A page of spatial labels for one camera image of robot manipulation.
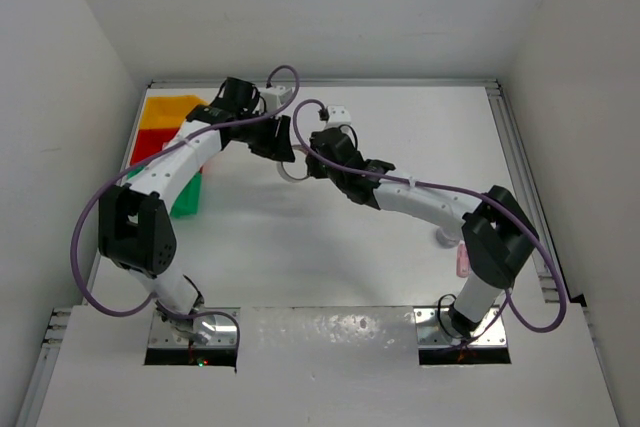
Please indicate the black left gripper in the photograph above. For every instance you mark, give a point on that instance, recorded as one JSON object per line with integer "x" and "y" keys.
{"x": 276, "y": 146}

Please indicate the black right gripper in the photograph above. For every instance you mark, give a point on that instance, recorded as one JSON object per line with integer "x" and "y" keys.
{"x": 314, "y": 168}

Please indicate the clear tape roll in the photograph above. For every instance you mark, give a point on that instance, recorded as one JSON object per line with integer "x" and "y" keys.
{"x": 296, "y": 171}

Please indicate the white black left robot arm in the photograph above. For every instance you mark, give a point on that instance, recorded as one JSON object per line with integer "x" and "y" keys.
{"x": 135, "y": 229}

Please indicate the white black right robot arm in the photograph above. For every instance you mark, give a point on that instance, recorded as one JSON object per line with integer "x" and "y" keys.
{"x": 496, "y": 248}

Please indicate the green plastic bin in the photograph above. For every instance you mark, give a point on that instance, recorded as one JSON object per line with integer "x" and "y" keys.
{"x": 187, "y": 202}

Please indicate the yellow plastic bin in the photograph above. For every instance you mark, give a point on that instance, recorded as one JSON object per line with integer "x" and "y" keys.
{"x": 162, "y": 113}

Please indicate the red plastic bin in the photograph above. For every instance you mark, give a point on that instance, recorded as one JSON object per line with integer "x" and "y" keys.
{"x": 150, "y": 141}

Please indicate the pink clip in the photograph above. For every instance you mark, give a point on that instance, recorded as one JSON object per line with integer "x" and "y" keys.
{"x": 463, "y": 268}

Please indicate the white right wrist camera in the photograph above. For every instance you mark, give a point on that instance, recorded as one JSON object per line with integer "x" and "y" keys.
{"x": 336, "y": 117}

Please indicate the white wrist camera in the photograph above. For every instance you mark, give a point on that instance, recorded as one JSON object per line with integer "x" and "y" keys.
{"x": 275, "y": 97}
{"x": 336, "y": 117}

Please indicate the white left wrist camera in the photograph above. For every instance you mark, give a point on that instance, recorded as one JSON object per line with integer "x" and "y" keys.
{"x": 275, "y": 97}

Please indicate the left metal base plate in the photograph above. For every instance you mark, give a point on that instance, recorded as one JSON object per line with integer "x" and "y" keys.
{"x": 216, "y": 330}

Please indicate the metal base plate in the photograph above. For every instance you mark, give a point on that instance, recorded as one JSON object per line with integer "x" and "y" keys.
{"x": 490, "y": 333}
{"x": 216, "y": 330}

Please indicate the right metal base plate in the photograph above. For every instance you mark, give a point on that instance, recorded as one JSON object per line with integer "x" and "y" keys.
{"x": 490, "y": 333}

